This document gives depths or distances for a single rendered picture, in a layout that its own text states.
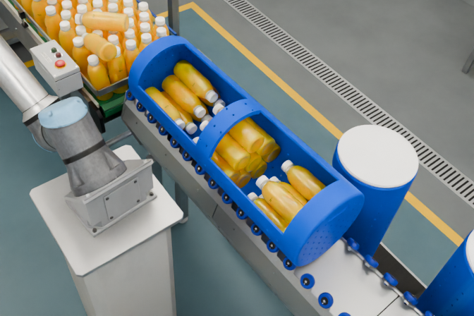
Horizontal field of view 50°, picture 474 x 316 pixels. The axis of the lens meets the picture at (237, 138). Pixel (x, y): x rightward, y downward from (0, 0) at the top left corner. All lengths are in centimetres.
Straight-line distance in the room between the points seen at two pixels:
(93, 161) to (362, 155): 92
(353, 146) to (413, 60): 227
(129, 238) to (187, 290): 122
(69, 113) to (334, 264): 91
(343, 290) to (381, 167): 44
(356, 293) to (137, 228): 68
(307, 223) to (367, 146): 53
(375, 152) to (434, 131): 173
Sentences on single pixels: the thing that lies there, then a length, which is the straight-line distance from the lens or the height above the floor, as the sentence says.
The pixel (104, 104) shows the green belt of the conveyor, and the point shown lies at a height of 90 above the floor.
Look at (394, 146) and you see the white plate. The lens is 186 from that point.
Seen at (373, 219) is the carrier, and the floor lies 85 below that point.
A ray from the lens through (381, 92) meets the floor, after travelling 366.
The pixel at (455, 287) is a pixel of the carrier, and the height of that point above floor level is 91.
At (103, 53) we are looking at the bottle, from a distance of 194.
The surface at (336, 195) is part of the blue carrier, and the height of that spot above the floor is 123.
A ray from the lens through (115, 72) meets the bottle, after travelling 204.
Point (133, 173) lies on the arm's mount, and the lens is 133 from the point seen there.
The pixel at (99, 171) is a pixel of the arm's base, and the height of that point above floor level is 133.
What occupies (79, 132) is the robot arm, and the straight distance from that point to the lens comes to 132.
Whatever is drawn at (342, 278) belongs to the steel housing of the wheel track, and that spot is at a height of 93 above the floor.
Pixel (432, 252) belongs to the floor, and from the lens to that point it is 295.
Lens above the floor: 235
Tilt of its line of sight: 48 degrees down
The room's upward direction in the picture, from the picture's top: 5 degrees clockwise
